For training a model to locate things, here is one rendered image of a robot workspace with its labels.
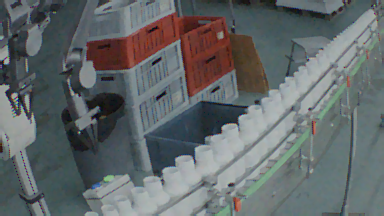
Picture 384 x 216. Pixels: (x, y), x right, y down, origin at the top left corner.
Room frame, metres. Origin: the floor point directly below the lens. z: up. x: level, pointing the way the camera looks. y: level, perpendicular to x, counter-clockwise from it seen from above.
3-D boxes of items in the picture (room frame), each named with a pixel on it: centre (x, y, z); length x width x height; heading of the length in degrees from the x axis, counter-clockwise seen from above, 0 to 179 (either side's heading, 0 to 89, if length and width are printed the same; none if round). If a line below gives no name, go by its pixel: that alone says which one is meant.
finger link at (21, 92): (1.09, 0.37, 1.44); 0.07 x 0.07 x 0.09; 52
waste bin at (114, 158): (3.24, 0.55, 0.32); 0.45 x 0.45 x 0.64
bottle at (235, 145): (1.45, -0.08, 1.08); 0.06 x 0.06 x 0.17
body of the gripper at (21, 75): (1.11, 0.38, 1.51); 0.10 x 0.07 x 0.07; 52
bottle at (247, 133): (1.49, -0.12, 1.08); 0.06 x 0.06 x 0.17
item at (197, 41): (4.67, -0.02, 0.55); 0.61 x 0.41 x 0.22; 144
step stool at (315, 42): (4.95, -1.15, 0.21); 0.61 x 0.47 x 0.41; 15
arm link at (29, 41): (1.08, 0.35, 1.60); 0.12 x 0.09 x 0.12; 52
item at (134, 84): (4.05, 0.34, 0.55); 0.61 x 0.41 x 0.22; 149
